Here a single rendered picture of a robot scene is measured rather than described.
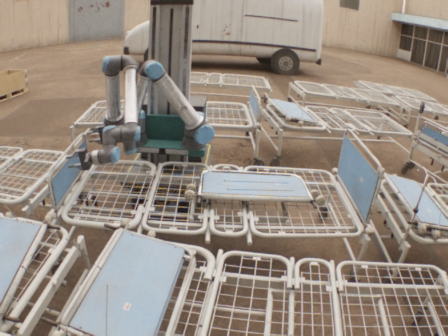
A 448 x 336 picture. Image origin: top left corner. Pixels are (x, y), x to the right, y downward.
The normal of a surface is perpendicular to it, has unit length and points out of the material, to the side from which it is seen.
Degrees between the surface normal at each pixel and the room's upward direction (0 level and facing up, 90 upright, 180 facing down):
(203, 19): 89
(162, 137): 90
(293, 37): 89
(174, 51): 90
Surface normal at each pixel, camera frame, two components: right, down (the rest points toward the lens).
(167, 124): -0.07, 0.46
